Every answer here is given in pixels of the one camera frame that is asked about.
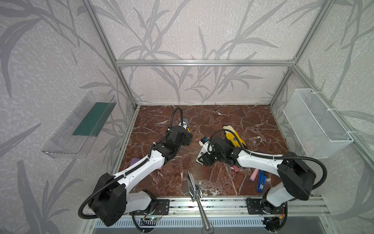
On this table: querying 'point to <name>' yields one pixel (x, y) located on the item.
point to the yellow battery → (189, 130)
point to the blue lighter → (261, 181)
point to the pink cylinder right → (253, 175)
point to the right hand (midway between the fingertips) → (200, 153)
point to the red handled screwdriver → (235, 169)
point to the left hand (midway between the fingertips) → (184, 125)
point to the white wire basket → (319, 132)
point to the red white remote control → (199, 158)
